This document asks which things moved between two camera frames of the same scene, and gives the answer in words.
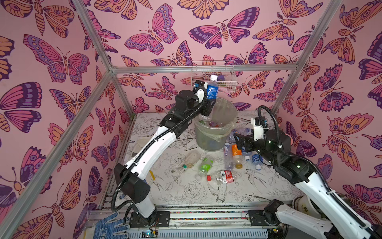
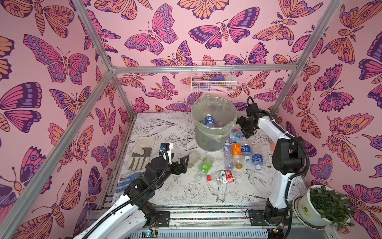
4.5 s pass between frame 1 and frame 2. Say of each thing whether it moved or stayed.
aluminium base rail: stayed
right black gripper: moved
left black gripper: moved
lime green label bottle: stayed
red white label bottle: stayed
